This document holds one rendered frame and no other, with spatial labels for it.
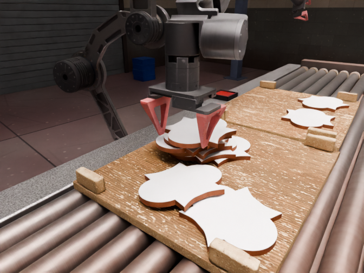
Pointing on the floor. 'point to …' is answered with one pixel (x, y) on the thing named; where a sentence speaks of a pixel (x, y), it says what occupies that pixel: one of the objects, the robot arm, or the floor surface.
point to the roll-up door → (88, 16)
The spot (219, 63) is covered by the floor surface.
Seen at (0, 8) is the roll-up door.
